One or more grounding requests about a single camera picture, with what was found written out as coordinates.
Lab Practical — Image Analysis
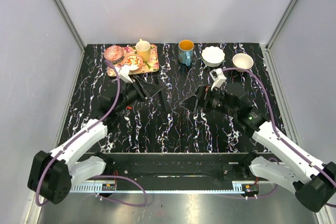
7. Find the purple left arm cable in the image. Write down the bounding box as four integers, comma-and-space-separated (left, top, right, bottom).
35, 59, 149, 207

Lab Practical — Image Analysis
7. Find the orange patterned bowl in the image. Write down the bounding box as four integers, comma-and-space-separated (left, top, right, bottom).
122, 54, 143, 72

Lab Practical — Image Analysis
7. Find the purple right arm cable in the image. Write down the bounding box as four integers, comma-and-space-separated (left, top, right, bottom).
222, 67, 336, 201

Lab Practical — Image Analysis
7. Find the floral rectangular tray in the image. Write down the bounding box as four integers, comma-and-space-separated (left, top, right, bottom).
113, 44, 160, 75

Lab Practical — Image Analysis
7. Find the blue mug orange inside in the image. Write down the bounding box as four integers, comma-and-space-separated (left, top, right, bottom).
178, 40, 194, 67

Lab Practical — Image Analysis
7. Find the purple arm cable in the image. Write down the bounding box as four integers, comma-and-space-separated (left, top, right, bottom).
222, 67, 336, 201
35, 59, 149, 207

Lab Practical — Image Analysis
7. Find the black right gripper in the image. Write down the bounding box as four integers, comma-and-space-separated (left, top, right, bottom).
179, 84, 237, 117

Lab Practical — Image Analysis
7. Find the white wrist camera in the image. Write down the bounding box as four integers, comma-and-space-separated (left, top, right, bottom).
118, 65, 133, 83
209, 68, 227, 90

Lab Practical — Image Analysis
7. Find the black remote control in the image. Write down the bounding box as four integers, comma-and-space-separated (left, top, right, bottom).
154, 74, 170, 113

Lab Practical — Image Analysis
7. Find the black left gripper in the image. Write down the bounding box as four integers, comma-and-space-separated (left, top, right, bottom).
115, 76, 163, 113

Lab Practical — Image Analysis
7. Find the yellow mug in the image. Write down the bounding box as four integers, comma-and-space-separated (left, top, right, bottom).
135, 39, 151, 62

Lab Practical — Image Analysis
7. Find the aluminium front rail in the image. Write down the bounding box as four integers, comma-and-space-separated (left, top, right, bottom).
70, 177, 255, 194

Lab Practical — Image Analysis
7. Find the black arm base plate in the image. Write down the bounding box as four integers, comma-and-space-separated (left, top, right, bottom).
78, 152, 271, 182

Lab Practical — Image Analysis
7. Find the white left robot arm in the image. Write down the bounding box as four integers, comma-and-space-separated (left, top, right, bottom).
27, 77, 162, 204

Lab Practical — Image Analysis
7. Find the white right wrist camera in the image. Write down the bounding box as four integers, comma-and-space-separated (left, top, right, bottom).
209, 68, 227, 90

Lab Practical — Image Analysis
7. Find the cream round bowl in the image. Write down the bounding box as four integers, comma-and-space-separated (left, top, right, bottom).
232, 53, 254, 72

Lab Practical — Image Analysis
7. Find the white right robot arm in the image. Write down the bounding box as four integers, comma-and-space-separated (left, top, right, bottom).
180, 83, 335, 212

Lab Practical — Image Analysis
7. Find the pink patterned bowl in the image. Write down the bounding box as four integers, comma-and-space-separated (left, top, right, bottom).
104, 45, 124, 63

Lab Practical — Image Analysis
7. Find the white scalloped bowl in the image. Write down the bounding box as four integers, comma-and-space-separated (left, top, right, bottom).
201, 46, 225, 67

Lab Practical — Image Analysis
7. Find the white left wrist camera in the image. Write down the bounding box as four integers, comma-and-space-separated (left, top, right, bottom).
118, 65, 133, 83

